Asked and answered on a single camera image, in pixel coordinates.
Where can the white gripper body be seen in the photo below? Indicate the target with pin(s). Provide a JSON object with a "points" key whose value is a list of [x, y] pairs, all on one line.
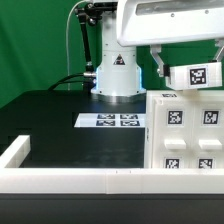
{"points": [[150, 22]]}

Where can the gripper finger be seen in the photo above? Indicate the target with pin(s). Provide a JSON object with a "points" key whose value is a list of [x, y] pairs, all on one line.
{"points": [[219, 55], [163, 69]]}

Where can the white cabinet top block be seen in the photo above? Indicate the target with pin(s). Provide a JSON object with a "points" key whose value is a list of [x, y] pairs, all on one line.
{"points": [[195, 76]]}

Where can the white cabinet body box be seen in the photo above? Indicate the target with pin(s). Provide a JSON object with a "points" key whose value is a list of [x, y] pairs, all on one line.
{"points": [[155, 98]]}

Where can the white cabinet door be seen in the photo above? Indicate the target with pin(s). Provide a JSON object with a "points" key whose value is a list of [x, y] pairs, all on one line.
{"points": [[172, 135], [208, 135]]}

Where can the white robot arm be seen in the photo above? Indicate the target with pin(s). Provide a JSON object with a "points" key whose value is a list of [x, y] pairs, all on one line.
{"points": [[118, 77]]}

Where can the white base tag plate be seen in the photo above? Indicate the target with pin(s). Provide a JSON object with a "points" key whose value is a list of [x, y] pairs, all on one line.
{"points": [[110, 120]]}

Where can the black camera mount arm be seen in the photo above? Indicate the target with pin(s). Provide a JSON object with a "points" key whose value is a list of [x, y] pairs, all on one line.
{"points": [[87, 16]]}

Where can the white obstacle fence frame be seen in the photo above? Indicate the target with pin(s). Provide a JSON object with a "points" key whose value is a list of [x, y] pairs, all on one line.
{"points": [[16, 179]]}

